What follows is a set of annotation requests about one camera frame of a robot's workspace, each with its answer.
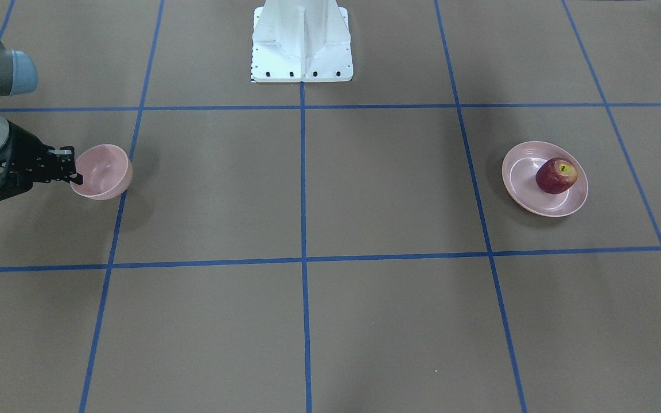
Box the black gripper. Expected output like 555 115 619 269
0 121 84 201

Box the pink bowl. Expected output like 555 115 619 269
70 144 133 201

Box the red apple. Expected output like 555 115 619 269
535 157 580 195

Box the pink plate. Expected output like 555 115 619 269
501 141 589 217

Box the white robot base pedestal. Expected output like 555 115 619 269
250 1 354 83

